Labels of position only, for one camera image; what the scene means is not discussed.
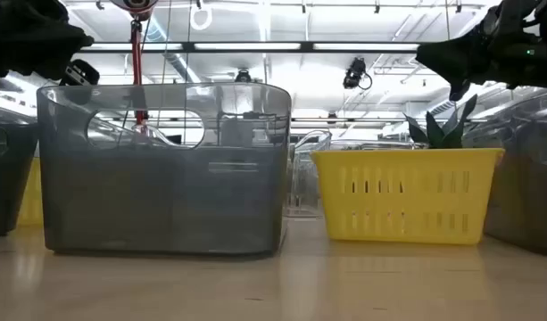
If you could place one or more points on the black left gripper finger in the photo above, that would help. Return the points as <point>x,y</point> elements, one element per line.
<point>83,73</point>
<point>59,40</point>

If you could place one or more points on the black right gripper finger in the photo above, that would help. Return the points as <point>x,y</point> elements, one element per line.
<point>458,89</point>
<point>460,53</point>

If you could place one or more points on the yellow slotted plastic basket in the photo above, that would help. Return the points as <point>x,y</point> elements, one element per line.
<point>407,196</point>

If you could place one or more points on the grey translucent plastic basket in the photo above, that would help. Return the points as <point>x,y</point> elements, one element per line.
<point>166,200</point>
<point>7,178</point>
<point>527,187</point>

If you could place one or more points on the green spiky plant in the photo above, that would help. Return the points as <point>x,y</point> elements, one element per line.
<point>433,131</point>

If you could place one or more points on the red desk lamp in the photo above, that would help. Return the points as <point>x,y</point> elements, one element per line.
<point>136,53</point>

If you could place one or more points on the round black ceiling spotlight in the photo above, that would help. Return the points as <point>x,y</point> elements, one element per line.
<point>243,76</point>

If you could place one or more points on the silver ceiling duct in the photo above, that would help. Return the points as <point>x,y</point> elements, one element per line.
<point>175,60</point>

